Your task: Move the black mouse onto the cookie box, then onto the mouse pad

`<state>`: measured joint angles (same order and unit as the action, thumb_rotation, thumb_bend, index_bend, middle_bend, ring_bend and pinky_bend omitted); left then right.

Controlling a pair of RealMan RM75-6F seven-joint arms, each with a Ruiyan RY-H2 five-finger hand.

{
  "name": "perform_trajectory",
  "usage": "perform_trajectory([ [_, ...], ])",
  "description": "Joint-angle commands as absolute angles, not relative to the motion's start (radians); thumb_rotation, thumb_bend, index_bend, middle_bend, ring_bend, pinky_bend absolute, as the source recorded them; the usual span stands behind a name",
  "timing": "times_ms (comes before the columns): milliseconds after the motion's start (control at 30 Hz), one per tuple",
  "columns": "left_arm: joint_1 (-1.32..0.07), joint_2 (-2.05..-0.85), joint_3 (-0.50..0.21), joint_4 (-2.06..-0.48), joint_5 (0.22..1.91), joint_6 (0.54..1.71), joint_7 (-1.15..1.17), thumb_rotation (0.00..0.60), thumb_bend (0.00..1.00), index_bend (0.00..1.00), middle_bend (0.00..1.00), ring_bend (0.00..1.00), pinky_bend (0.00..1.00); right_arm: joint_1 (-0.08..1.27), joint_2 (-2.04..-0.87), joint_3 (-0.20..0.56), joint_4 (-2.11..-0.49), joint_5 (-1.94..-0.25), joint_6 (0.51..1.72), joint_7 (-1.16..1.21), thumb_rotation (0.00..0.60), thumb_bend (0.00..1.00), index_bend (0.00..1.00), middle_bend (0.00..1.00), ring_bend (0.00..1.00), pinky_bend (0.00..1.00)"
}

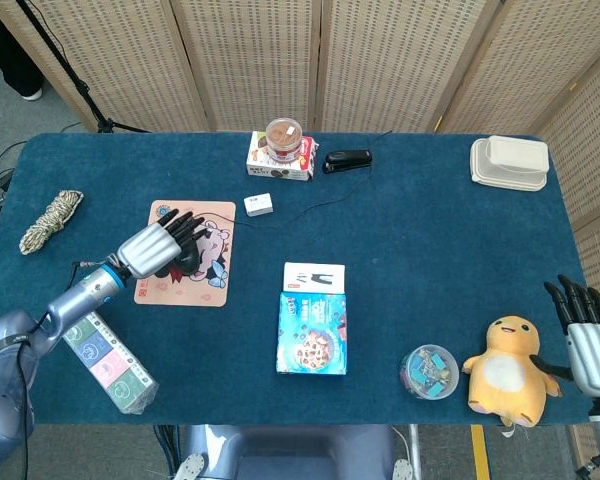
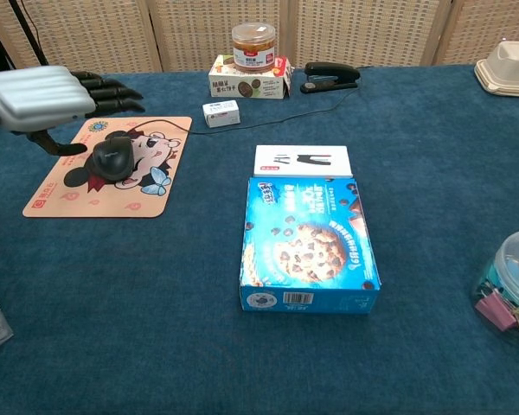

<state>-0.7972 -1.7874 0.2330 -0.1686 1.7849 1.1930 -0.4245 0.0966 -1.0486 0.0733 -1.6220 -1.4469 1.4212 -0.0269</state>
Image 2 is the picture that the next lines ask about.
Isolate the clear jar of binder clips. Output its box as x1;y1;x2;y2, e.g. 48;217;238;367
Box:
471;228;519;347

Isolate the black stapler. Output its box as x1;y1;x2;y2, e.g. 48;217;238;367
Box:
299;61;362;94

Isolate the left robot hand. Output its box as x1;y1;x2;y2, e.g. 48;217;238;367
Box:
0;65;146;156

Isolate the wicker folding screen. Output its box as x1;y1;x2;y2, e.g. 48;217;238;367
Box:
0;0;519;77

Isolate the cartoon girl mouse pad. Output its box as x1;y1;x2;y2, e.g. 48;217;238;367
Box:
22;116;194;219

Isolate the small white staples box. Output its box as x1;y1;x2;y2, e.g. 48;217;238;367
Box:
202;99;242;129

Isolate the clear plastic snack jar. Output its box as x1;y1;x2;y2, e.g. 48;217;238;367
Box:
231;22;277;73

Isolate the black tripod stand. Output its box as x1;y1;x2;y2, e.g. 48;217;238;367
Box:
8;0;48;68

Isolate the blue felt table cloth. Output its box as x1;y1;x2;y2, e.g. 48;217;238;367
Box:
0;63;519;415

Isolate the beige lidded container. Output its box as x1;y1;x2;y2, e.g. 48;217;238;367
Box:
473;58;519;98

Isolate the white box with stapler print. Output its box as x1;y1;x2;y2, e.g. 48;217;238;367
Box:
253;144;355;179

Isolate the black computer mouse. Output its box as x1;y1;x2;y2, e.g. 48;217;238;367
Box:
91;137;136;181

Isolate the white plastic container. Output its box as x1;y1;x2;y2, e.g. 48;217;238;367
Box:
486;41;519;86

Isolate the white nut snack box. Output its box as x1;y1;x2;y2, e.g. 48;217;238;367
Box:
208;54;293;100

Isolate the blue cookie box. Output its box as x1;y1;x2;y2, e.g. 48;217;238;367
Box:
239;176;382;316

